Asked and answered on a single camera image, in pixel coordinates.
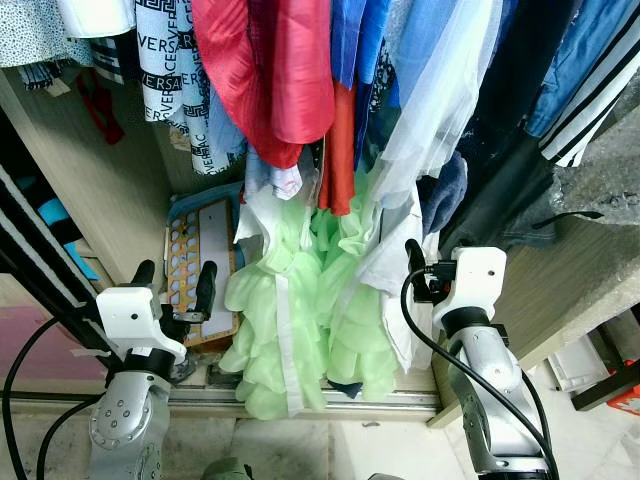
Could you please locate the sheer white garment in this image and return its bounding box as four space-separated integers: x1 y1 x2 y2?
375 0 504 216

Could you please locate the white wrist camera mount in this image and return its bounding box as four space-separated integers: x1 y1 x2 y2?
432 247 508 326
96 286 189 367

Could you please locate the dark navy garment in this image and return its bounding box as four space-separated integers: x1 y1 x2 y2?
440 0 581 256

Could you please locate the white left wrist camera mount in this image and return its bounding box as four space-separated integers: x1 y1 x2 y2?
96 286 189 367

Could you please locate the black metal bar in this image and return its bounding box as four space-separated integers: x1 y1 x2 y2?
568 358 640 413

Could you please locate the light blue garment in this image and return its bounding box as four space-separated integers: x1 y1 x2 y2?
385 0 456 111

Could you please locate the red box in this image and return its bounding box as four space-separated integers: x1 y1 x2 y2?
603 384 640 417

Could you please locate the plain white garment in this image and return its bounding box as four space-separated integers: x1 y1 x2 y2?
55 0 138 41

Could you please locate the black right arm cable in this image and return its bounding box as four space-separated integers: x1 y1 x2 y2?
400 265 549 476

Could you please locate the black white striped garment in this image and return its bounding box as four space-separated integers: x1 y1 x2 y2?
538 10 640 168

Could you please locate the cyan object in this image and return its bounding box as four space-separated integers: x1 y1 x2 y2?
38 198 98 283

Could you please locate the metal sliding door track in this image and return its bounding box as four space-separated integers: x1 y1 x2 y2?
165 385 443 411

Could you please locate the colourful peg board toy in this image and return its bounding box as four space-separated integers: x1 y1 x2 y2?
163 183 248 348

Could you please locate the royal blue garment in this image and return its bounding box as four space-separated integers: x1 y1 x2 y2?
330 0 396 166

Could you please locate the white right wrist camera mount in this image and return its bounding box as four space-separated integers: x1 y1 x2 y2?
432 247 508 326

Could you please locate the black white plaid garment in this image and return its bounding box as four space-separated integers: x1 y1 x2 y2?
88 36 143 87

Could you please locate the light wooden wardrobe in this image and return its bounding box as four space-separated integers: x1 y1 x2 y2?
0 60 640 431

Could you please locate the orange-red garment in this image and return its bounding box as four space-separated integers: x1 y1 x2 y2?
318 80 359 217

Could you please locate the white plastic box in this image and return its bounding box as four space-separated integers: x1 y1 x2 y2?
543 333 613 393

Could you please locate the light green ruffled dress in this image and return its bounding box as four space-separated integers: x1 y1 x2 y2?
218 165 406 421

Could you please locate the clear bubble wrap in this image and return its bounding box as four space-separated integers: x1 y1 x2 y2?
545 55 640 221

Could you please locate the blue denim garment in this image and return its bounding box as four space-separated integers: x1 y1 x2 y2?
525 0 640 139

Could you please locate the dark red strap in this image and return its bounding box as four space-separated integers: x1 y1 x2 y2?
78 70 126 146

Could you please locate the red garment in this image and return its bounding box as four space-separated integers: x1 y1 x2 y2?
190 0 337 170

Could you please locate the pale blue pink garment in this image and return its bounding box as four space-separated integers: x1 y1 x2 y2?
242 148 304 201

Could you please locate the black white lettered shirt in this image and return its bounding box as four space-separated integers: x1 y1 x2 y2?
133 0 246 177

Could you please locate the white blue-dotted garment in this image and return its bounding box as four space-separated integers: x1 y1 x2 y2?
0 0 93 69

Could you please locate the robot left leg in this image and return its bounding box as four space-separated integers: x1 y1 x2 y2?
200 457 257 480

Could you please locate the dark blue towel garment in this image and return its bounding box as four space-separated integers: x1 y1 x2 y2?
418 150 470 238

